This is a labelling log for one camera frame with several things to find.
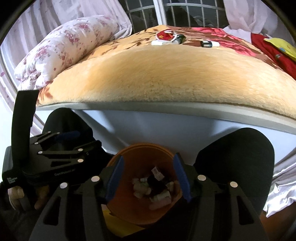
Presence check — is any left sheer white curtain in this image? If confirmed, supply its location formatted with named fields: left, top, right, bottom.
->
left=1, top=1, right=132, bottom=109

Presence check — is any red blanket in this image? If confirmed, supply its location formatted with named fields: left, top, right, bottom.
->
left=251, top=33, right=295, bottom=79

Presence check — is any sheer white curtain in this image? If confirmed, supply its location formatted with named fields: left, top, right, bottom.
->
left=1, top=1, right=132, bottom=109
left=223, top=0, right=290, bottom=43

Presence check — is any pink floral rolled quilt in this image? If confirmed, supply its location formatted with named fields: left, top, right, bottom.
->
left=15, top=15, right=119, bottom=90

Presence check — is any floral beige fleece blanket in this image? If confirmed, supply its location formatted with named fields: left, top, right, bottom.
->
left=37, top=25, right=295, bottom=118

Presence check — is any red crochet pouch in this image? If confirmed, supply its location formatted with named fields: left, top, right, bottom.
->
left=156, top=29, right=177, bottom=42

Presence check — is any person's black trouser knee left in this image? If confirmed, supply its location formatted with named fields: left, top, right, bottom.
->
left=43, top=107, right=117, bottom=163

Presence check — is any yellow cartoon pillow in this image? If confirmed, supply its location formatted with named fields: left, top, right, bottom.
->
left=264, top=38, right=296, bottom=61

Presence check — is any orange trash bucket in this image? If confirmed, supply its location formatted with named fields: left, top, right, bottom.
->
left=107, top=144, right=182, bottom=226

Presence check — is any white charger plug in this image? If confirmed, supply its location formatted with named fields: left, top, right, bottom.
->
left=151, top=40, right=171, bottom=46

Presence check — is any white barred window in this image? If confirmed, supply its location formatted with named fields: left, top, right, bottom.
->
left=120, top=0, right=229, bottom=33

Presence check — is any person's left hand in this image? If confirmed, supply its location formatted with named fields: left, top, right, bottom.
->
left=8, top=186, right=49, bottom=211

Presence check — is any dark green small bottle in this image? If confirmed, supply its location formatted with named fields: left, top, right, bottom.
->
left=171, top=34, right=186, bottom=45

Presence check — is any right sheer white curtain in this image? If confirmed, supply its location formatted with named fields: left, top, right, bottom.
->
left=223, top=0, right=290, bottom=43

